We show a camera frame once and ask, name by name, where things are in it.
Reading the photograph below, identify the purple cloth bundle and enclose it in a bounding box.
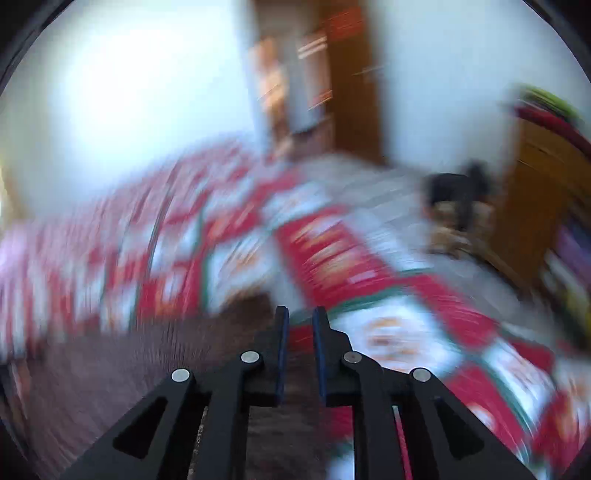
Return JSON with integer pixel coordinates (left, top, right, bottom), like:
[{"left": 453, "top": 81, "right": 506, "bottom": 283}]
[{"left": 549, "top": 216, "right": 591, "bottom": 320}]

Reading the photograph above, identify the brown wooden door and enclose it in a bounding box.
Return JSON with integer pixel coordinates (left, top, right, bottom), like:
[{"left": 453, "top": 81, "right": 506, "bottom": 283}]
[{"left": 318, "top": 0, "right": 389, "bottom": 163}]

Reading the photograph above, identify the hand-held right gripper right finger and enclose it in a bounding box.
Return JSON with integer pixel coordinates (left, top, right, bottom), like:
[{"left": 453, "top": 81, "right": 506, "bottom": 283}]
[{"left": 312, "top": 305, "right": 539, "bottom": 480}]

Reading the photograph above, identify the wooden cabinet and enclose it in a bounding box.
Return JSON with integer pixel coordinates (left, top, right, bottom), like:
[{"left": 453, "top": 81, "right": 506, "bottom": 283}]
[{"left": 493, "top": 111, "right": 591, "bottom": 288}]

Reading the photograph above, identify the red patchwork printed blanket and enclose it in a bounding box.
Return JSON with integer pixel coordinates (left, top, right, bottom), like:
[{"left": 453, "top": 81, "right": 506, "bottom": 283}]
[{"left": 0, "top": 134, "right": 591, "bottom": 480}]

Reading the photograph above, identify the brown sun-pattern knit sweater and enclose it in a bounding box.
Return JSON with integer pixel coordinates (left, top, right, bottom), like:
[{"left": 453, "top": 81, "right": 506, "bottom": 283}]
[{"left": 14, "top": 291, "right": 356, "bottom": 480}]

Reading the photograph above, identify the pile of colourful clothes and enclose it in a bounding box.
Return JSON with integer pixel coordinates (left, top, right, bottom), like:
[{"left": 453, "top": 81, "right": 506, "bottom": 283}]
[{"left": 508, "top": 83, "right": 591, "bottom": 149}]

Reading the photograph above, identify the black bag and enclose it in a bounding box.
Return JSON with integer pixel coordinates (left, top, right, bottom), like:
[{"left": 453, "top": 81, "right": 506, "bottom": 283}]
[{"left": 422, "top": 161, "right": 493, "bottom": 232}]

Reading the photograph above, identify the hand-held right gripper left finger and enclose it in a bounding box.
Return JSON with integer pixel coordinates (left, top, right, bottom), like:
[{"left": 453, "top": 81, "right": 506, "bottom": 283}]
[{"left": 60, "top": 305, "right": 291, "bottom": 480}]

